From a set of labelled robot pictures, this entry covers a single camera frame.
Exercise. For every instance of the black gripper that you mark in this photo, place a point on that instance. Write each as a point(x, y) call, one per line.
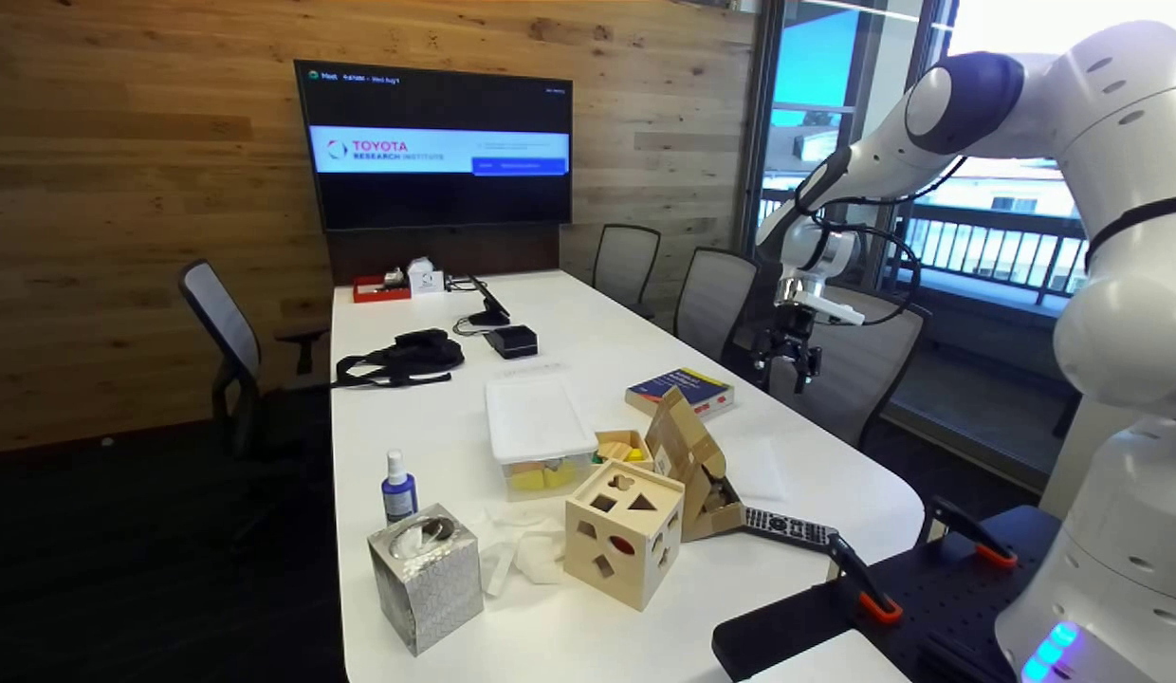
point(796, 335)

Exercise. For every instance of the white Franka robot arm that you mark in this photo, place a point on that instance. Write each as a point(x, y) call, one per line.
point(1122, 125)

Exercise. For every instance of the cardboard box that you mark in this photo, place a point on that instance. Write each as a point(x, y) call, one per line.
point(697, 469)

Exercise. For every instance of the small black device box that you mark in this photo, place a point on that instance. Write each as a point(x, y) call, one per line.
point(514, 341)

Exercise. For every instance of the grey tissue box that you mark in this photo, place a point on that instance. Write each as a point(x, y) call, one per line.
point(424, 590)

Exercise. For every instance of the grey mesh office chair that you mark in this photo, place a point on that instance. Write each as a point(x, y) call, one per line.
point(713, 298)
point(222, 325)
point(627, 266)
point(865, 366)

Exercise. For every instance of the blue and yellow book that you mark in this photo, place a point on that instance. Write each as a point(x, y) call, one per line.
point(681, 388)

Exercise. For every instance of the black remote control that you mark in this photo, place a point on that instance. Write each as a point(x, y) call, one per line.
point(791, 527)

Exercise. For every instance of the yellow toy block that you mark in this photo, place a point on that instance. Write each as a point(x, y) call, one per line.
point(625, 447)

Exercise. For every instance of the wooden shape sorter cube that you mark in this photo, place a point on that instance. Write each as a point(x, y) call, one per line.
point(625, 533)

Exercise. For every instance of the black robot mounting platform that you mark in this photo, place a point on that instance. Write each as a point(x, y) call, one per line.
point(791, 618)

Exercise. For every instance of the clear plastic container with lid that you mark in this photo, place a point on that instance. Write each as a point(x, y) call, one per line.
point(536, 421)

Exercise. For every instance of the crumpled clear plastic wrap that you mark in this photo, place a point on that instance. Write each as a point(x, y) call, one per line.
point(524, 564)

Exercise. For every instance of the white conference device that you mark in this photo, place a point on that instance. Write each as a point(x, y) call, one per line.
point(426, 273)

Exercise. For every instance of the blue hand sanitizer bottle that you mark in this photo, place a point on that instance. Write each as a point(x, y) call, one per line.
point(401, 493)

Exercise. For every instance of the red flat item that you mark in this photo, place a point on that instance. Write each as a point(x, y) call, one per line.
point(381, 292)

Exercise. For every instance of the wall mounted TV screen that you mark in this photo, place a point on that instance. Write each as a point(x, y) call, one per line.
point(437, 144)

